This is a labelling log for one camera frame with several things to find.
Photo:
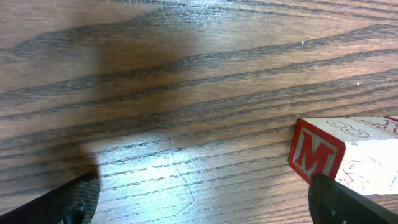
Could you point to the white patterned block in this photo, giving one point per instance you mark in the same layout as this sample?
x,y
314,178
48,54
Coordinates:
x,y
361,158

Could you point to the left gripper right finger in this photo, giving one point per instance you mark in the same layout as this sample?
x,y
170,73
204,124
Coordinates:
x,y
332,203

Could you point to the yellow block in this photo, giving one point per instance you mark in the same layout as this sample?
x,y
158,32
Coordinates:
x,y
385,125

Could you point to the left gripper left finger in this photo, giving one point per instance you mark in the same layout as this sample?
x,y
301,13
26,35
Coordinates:
x,y
73,202

